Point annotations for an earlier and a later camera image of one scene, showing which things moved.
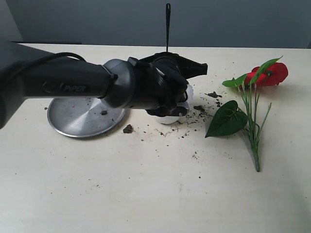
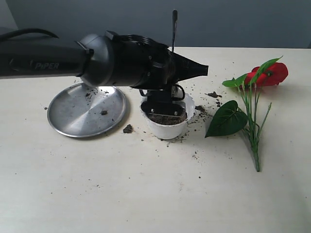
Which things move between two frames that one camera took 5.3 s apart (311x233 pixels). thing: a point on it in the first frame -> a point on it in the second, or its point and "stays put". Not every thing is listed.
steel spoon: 167,24 -> 174,18
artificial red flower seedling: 229,119 stays put
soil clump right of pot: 200,108 stays put
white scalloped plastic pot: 172,119 -> 172,131
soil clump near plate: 129,129 stays put
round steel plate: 81,117 stays put
